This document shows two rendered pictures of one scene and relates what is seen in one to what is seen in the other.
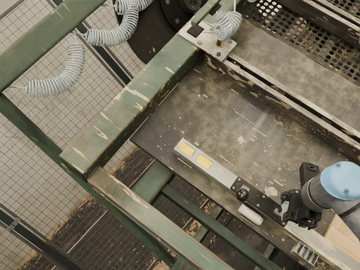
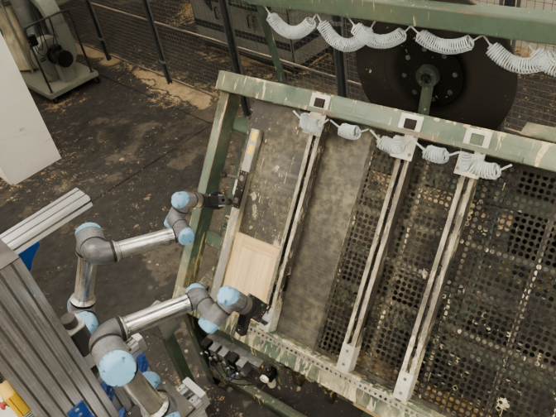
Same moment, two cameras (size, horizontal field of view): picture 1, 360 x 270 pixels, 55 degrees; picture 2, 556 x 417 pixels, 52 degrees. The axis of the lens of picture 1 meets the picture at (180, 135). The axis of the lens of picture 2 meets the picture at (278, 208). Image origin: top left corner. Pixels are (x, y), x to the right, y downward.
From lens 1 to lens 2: 253 cm
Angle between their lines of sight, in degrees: 56
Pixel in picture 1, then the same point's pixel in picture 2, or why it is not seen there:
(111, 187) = (221, 105)
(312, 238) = (232, 223)
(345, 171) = (177, 197)
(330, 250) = (229, 234)
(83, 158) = (222, 83)
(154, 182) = (242, 127)
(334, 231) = (242, 237)
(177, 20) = (404, 75)
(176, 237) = (210, 150)
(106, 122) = (242, 83)
